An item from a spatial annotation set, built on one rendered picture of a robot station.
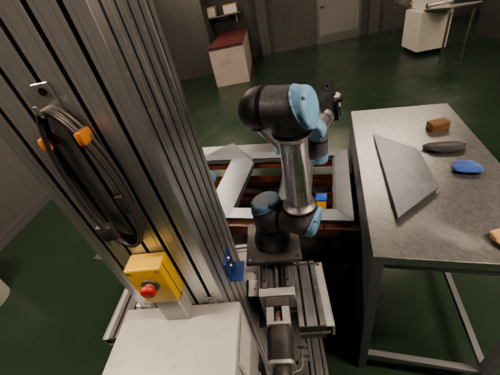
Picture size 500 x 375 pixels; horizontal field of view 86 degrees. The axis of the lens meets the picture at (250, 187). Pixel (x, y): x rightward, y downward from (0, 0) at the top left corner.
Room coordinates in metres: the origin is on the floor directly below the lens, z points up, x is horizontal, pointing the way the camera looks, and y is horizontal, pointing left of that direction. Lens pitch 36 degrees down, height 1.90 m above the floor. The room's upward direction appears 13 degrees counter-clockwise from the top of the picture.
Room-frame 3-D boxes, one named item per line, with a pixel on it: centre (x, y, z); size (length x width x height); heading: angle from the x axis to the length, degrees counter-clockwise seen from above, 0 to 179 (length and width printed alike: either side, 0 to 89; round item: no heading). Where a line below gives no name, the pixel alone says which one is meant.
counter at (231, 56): (8.39, -0.42, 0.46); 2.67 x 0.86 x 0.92; 170
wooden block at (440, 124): (1.30, -1.14, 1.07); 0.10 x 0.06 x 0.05; 86
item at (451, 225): (1.07, -0.89, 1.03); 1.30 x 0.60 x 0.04; 159
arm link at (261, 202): (0.77, -0.05, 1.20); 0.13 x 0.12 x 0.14; 55
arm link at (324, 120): (0.91, -0.30, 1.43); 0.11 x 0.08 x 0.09; 145
